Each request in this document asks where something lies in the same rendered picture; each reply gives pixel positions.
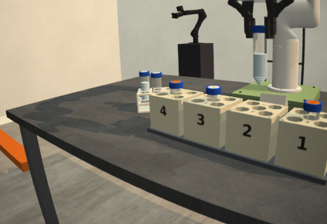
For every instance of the cream bucket adapter with holes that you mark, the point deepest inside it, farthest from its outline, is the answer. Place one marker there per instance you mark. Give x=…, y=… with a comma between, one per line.
x=253, y=133
x=205, y=122
x=302, y=146
x=166, y=110

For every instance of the cream tube rack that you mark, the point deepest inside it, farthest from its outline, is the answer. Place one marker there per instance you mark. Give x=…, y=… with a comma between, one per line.
x=144, y=105

